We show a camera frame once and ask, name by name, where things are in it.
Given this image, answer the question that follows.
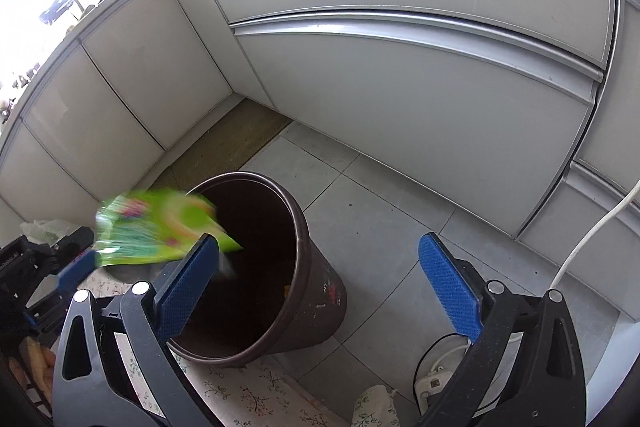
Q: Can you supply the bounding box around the crumpled white plastic bag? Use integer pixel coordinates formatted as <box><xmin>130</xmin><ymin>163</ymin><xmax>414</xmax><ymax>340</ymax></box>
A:
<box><xmin>351</xmin><ymin>384</ymin><xmax>402</xmax><ymax>427</ymax></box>

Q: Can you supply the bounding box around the white low cabinet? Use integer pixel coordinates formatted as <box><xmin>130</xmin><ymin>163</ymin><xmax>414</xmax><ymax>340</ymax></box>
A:
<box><xmin>0</xmin><ymin>0</ymin><xmax>236</xmax><ymax>220</ymax></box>

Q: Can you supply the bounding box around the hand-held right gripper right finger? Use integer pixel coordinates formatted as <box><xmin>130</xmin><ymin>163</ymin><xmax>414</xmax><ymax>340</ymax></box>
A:
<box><xmin>417</xmin><ymin>233</ymin><xmax>586</xmax><ymax>427</ymax></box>

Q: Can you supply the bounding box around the white power strip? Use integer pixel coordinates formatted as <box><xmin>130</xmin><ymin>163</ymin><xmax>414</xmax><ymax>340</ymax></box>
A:
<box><xmin>416</xmin><ymin>359</ymin><xmax>471</xmax><ymax>409</ymax></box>

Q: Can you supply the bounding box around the white cable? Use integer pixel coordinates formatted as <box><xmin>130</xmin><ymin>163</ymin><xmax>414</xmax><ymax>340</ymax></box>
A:
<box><xmin>550</xmin><ymin>194</ymin><xmax>640</xmax><ymax>303</ymax></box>

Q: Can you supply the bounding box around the green snack packet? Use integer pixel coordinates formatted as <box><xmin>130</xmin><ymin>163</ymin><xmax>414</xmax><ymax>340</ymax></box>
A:
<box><xmin>95</xmin><ymin>188</ymin><xmax>244</xmax><ymax>269</ymax></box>

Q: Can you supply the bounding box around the orange peel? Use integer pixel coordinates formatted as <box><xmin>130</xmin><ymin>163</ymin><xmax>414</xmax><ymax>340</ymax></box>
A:
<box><xmin>10</xmin><ymin>339</ymin><xmax>57</xmax><ymax>404</ymax></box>

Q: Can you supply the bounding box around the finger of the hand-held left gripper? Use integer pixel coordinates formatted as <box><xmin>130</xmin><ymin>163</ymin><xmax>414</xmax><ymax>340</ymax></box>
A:
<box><xmin>56</xmin><ymin>248</ymin><xmax>99</xmax><ymax>292</ymax></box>
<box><xmin>52</xmin><ymin>227</ymin><xmax>95</xmax><ymax>254</ymax></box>

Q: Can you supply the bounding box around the brown plastic trash bin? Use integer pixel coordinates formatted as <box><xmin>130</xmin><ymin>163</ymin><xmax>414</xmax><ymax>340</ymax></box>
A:
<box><xmin>165</xmin><ymin>172</ymin><xmax>348</xmax><ymax>369</ymax></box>

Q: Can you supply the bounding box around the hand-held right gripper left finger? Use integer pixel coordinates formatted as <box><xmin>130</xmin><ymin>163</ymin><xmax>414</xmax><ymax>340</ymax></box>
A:
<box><xmin>52</xmin><ymin>234</ymin><xmax>221</xmax><ymax>427</ymax></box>

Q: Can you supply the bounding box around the floral tablecloth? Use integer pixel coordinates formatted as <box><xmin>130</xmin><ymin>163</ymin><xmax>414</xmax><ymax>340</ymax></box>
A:
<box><xmin>95</xmin><ymin>277</ymin><xmax>361</xmax><ymax>427</ymax></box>

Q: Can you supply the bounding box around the grey drawer cabinet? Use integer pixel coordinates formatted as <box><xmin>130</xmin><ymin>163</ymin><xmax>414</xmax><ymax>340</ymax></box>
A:
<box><xmin>165</xmin><ymin>0</ymin><xmax>640</xmax><ymax>323</ymax></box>

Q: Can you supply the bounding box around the brown doormat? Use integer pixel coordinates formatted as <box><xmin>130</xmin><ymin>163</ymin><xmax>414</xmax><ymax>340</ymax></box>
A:
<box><xmin>150</xmin><ymin>99</ymin><xmax>294</xmax><ymax>198</ymax></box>

